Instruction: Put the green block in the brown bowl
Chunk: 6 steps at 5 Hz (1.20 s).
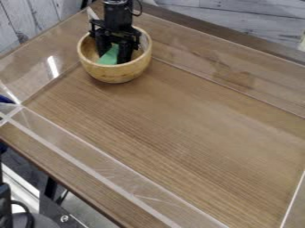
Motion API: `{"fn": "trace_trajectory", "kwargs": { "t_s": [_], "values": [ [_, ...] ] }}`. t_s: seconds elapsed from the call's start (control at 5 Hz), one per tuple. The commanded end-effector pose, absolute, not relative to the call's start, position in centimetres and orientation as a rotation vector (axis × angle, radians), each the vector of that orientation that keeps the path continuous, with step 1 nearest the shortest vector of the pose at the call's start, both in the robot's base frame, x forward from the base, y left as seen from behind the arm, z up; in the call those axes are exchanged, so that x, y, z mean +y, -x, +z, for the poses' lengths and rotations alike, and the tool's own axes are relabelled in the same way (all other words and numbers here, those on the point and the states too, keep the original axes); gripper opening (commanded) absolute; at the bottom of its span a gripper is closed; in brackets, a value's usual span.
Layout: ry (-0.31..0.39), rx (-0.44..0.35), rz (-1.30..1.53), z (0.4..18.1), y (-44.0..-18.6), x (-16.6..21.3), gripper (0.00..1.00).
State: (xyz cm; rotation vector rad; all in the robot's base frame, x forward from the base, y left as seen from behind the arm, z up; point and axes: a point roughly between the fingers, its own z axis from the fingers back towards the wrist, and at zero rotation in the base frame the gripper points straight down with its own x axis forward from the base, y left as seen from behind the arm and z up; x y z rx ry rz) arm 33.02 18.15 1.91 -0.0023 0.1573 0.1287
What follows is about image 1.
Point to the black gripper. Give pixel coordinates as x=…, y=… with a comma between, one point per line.
x=114, y=29

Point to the green rectangular block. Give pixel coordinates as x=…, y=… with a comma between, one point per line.
x=110, y=57

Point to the light wooden bowl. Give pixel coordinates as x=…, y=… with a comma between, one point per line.
x=118, y=73

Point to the blue object at edge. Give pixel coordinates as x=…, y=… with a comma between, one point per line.
x=6, y=100

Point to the black table leg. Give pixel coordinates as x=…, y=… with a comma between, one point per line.
x=51, y=188

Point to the clear acrylic tray wall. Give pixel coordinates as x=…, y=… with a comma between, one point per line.
x=193, y=147

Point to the grey metal base plate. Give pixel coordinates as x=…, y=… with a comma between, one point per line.
x=16, y=215

